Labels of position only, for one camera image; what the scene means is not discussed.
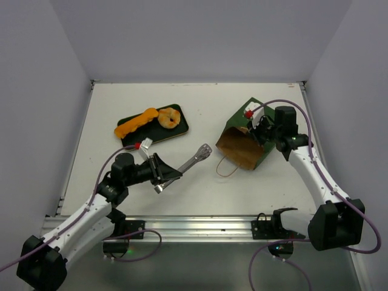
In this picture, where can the metal tongs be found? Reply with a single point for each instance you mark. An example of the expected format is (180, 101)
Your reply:
(202, 153)

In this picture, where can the aluminium mounting rail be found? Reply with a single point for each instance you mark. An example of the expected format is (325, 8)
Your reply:
(199, 229)

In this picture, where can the long orange bread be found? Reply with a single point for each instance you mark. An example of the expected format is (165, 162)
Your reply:
(132, 125)

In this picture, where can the round flower bread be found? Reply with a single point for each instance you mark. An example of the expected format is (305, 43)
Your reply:
(169, 118)

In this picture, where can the dark green tray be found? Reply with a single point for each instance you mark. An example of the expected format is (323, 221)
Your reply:
(155, 131)

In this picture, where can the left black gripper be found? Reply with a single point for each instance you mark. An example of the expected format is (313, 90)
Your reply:
(161, 173)

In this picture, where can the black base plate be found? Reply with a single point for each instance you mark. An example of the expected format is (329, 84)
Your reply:
(269, 227)
(124, 227)

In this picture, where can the green paper bag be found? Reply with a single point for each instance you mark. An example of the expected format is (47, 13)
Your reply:
(238, 146)

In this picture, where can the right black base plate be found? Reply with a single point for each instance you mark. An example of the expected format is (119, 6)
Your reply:
(269, 227)

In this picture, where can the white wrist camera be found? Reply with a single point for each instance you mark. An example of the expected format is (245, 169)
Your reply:
(143, 148)
(254, 115)

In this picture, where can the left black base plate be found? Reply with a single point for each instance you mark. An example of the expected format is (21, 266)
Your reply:
(124, 227)

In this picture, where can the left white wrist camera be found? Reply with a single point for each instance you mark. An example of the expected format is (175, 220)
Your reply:
(143, 148)

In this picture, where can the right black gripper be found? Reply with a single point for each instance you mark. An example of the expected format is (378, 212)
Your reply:
(262, 131)

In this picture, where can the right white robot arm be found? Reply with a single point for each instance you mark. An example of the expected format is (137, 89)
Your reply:
(338, 220)

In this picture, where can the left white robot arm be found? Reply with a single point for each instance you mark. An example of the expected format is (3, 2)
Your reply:
(45, 261)

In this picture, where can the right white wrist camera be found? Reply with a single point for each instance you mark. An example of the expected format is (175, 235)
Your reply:
(254, 115)

